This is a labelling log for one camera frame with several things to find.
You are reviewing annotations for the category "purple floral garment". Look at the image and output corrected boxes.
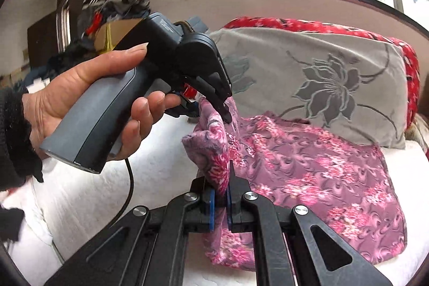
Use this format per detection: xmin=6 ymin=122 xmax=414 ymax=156
xmin=182 ymin=98 xmax=407 ymax=264

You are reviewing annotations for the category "black sleeve left forearm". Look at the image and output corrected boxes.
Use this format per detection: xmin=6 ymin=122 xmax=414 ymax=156
xmin=1 ymin=88 xmax=43 ymax=192

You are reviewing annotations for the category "pile of clothes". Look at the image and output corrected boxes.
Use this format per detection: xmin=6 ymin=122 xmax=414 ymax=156
xmin=14 ymin=0 xmax=150 ymax=90

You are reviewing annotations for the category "person's left hand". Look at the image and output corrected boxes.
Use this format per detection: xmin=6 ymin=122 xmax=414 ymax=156
xmin=22 ymin=42 xmax=182 ymax=161

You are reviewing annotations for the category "white quilted bedspread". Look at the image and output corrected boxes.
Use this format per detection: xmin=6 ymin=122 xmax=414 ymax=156
xmin=3 ymin=116 xmax=428 ymax=285

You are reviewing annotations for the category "grey flower-pattern pillow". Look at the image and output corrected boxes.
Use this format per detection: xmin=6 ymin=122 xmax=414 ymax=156
xmin=211 ymin=27 xmax=407 ymax=149

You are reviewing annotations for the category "red floral blanket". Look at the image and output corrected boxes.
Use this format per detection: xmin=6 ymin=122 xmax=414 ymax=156
xmin=223 ymin=16 xmax=421 ymax=129

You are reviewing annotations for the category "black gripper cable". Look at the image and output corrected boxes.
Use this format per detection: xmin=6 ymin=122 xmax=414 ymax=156
xmin=107 ymin=157 xmax=135 ymax=229

